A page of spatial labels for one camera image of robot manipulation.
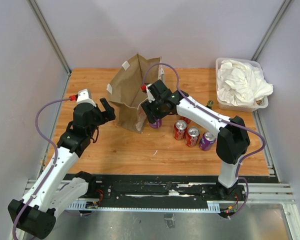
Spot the red cola can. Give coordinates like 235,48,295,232
185,126,200,147
173,120,188,141
180,116,191,124

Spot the crumpled white cloth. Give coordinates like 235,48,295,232
217,59,274,108

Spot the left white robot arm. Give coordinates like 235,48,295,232
8,93,116,240

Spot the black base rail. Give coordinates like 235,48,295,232
64,173,248,203

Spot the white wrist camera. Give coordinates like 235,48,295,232
146,83,155,103
76,88,97,107

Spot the purple soda can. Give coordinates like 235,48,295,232
198,131,217,151
149,119,162,129

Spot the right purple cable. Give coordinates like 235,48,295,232
140,62,267,216

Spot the purple soda can front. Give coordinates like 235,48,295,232
198,131,217,151

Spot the dark glass bottle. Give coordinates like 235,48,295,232
206,100,214,109

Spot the burlap canvas bag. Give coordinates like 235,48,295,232
106,53,165,134

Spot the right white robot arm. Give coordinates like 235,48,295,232
141,80,250,200

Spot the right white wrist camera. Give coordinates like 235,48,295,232
146,83,155,103

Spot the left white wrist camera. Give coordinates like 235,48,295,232
76,88,97,107

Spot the red cola can back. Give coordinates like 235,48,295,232
180,116,191,124

